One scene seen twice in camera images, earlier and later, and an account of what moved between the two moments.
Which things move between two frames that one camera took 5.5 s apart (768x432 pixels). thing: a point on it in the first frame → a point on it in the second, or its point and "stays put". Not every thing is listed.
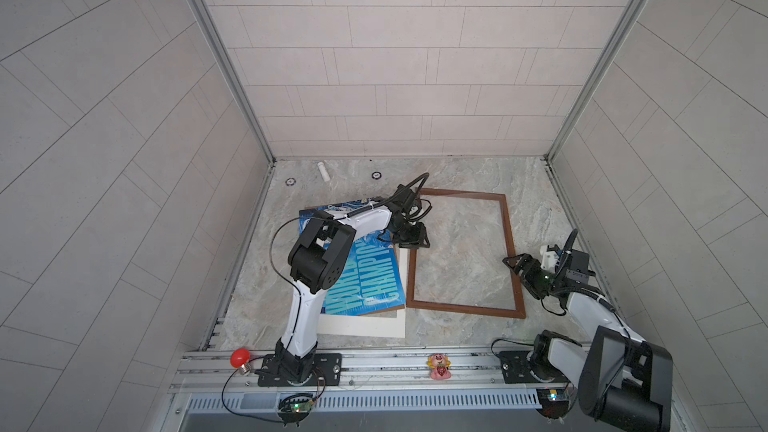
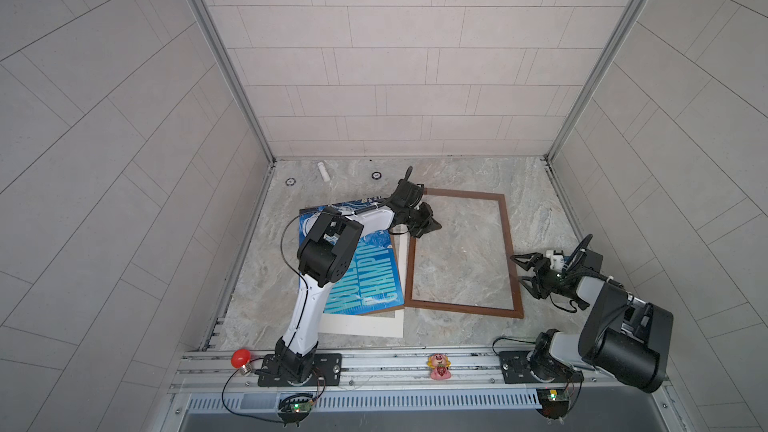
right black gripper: x=528 y=274 stays put
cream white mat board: x=371 y=326 stays put
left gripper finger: x=414 y=237 → x=424 y=222
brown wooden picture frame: x=519 y=308 stays put
